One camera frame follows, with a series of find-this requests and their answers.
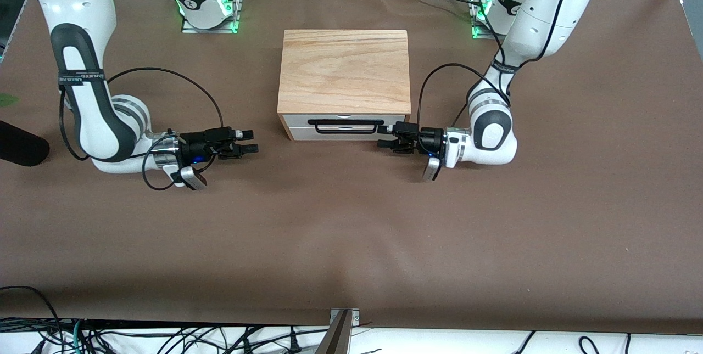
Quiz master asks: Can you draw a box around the black metal drawer handle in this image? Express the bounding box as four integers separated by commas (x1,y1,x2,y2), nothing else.
307,119,384,135

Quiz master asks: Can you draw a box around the white lower drawer front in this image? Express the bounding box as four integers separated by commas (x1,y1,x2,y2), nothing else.
288,125,405,142

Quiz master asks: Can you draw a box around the light wooden drawer cabinet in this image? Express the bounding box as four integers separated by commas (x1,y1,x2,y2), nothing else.
277,29,412,142

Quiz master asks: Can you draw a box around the brown table cover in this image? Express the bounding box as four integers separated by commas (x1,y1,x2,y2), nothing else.
0,0,703,335

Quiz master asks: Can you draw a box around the black round-ended cylinder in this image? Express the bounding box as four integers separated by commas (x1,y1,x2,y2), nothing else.
0,120,51,167

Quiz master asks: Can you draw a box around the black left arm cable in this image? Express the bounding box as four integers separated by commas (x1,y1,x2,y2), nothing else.
416,0,582,131

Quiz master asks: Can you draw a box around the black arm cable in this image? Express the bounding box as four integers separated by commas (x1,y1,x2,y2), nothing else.
416,0,582,131
57,66,226,192

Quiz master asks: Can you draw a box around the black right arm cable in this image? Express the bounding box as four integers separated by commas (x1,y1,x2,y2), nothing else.
57,66,226,192

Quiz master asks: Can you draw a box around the aluminium arm base plate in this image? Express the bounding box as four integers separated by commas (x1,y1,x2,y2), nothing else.
181,0,243,34
470,0,505,41

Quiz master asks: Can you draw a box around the aluminium profile bracket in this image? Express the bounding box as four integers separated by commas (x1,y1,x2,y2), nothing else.
314,308,361,354

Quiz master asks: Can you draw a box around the black looping floor cable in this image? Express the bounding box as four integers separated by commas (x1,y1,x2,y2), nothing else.
0,285,64,354

